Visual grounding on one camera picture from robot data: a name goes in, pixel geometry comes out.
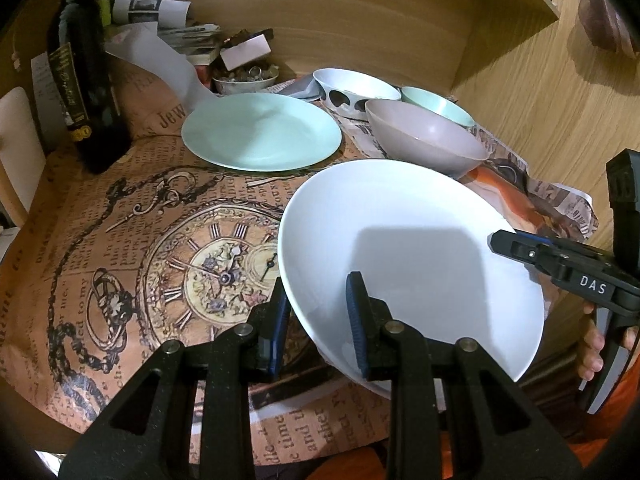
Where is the grey bowl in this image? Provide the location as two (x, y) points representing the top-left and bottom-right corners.
(365, 98), (490, 180)

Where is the white chair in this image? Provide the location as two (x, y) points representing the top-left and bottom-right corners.
(0, 86), (47, 226)

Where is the white bowl with black spots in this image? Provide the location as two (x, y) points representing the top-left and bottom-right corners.
(312, 68), (402, 122)

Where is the white plate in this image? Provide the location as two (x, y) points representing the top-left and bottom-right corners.
(277, 159), (546, 401)

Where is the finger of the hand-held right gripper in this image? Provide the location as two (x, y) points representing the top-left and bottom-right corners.
(489, 229), (553, 267)

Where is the person's right hand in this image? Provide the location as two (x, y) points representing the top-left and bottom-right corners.
(576, 306), (610, 384)

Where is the crumpled newspaper packing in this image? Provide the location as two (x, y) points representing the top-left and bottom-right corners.
(102, 25), (216, 116)

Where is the mint green bowl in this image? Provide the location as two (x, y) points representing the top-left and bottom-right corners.
(400, 86), (476, 129)

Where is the small bowl of trinkets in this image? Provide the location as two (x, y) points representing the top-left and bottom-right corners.
(212, 62), (280, 96)

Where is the small white box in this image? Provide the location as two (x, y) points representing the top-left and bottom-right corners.
(220, 30), (275, 71)

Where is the vintage printed paper cover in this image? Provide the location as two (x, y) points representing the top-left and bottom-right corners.
(0, 55), (598, 466)

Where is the stack of magazines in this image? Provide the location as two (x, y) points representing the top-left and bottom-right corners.
(105, 0), (223, 66)

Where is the brown blurred object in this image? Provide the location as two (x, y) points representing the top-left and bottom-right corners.
(579, 0), (636, 58)

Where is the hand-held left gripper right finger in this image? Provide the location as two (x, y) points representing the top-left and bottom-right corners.
(345, 271), (585, 480)

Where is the mint green plate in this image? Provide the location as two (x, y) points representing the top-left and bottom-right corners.
(181, 92), (343, 172)

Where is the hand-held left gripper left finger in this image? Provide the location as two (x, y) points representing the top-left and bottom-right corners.
(57, 276), (292, 480)

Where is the dark glass bottle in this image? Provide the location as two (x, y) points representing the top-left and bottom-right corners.
(46, 0), (132, 175)

